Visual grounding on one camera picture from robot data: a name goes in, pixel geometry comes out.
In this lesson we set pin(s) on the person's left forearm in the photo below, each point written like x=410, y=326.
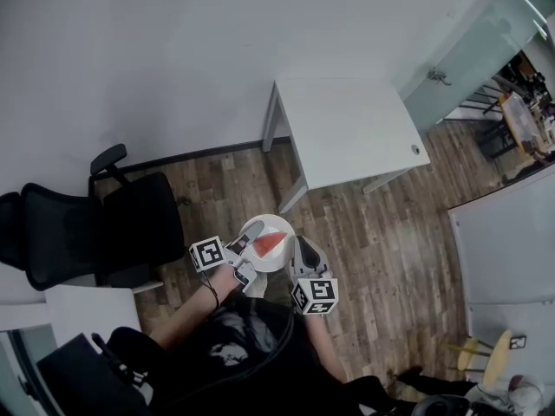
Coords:
x=191, y=314

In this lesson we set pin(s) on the frosted glass door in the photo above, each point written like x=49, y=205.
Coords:
x=472, y=59

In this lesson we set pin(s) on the black office chair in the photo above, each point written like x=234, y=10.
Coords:
x=86, y=232

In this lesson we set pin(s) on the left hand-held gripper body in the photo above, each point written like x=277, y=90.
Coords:
x=208, y=254

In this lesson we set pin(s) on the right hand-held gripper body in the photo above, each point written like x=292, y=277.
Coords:
x=314, y=295

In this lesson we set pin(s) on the person's right forearm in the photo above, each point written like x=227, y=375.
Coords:
x=325, y=349

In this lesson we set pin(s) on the yellow stool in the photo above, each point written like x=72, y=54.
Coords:
x=494, y=358

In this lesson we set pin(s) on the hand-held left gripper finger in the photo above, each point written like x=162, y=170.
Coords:
x=253, y=231

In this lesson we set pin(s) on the wooden table with clutter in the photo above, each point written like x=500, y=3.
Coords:
x=518, y=121

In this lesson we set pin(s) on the red watermelon slice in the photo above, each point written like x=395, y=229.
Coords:
x=269, y=245

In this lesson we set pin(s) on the white round plate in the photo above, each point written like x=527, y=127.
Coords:
x=277, y=228

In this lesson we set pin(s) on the person's black shirt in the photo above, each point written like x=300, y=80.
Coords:
x=243, y=362

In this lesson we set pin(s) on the white desk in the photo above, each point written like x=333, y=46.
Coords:
x=91, y=310
x=507, y=249

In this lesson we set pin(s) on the white table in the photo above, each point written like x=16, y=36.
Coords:
x=347, y=124

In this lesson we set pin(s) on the black backpack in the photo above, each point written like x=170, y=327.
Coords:
x=82, y=379

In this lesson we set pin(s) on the white helmet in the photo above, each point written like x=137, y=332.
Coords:
x=526, y=392

